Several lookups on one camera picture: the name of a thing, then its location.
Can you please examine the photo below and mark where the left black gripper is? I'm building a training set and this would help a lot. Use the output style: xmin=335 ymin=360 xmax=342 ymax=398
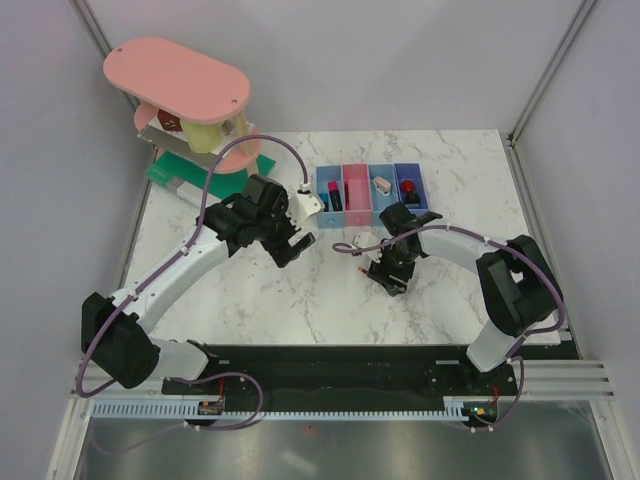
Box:
xmin=256 ymin=191 xmax=315 ymax=267

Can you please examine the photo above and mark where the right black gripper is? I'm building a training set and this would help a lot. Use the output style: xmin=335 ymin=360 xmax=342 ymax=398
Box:
xmin=367 ymin=239 xmax=419 ymax=297

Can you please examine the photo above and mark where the light blue drawer bin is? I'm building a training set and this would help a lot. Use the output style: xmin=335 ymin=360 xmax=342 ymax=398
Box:
xmin=315 ymin=165 xmax=345 ymax=229

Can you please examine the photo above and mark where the pink drawer bin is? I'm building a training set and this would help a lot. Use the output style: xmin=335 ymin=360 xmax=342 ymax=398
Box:
xmin=342 ymin=164 xmax=372 ymax=227

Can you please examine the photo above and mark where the blue cap black highlighter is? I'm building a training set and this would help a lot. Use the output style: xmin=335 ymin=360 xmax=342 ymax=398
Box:
xmin=318 ymin=192 xmax=330 ymax=212

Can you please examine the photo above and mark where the pink cap black highlighter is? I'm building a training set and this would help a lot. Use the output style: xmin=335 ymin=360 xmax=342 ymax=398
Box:
xmin=328 ymin=181 xmax=343 ymax=211

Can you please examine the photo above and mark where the red black round stamp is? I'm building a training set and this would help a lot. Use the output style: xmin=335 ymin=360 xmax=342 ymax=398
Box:
xmin=401 ymin=179 xmax=416 ymax=196

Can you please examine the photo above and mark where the pink eraser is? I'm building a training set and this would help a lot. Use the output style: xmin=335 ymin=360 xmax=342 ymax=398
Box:
xmin=372 ymin=176 xmax=392 ymax=196

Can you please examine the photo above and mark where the blue pencil sharpener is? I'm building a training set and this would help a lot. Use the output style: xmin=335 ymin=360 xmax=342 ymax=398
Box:
xmin=404 ymin=192 xmax=421 ymax=209

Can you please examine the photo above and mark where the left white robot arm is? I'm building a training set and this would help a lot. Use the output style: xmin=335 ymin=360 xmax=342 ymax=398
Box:
xmin=81 ymin=175 xmax=324 ymax=393

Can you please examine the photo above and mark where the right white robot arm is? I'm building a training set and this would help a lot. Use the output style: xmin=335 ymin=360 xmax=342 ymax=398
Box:
xmin=354 ymin=202 xmax=565 ymax=394

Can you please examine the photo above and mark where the white silver box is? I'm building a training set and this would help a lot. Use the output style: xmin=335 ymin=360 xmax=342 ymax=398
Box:
xmin=137 ymin=121 xmax=257 ymax=172

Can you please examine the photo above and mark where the cream yellow cylinder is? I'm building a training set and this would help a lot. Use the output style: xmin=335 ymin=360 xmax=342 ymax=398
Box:
xmin=181 ymin=121 xmax=224 ymax=153

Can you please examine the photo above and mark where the dark red card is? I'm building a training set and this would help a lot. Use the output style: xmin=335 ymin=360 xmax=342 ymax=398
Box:
xmin=157 ymin=110 xmax=183 ymax=132

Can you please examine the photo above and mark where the pink tiered shelf stand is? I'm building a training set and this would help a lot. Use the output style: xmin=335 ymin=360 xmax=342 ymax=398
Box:
xmin=103 ymin=37 xmax=259 ymax=169

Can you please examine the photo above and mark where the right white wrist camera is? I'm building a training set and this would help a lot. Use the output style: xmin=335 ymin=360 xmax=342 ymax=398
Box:
xmin=351 ymin=231 xmax=382 ymax=263

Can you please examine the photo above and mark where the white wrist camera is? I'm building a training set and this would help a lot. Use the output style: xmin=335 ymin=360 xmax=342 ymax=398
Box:
xmin=286 ymin=183 xmax=324 ymax=229
xmin=351 ymin=231 xmax=382 ymax=263

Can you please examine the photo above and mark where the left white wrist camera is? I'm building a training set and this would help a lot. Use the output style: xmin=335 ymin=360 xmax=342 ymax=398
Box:
xmin=286 ymin=183 xmax=324 ymax=229

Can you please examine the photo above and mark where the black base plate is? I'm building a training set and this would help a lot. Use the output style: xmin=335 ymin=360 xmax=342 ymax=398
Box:
xmin=162 ymin=345 xmax=517 ymax=411

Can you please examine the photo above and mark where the light blue cable duct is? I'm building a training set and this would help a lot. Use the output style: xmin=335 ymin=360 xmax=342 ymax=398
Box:
xmin=91 ymin=398 xmax=496 ymax=422

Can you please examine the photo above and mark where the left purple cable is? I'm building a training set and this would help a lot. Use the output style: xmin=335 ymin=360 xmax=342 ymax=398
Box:
xmin=74 ymin=134 xmax=309 ymax=456

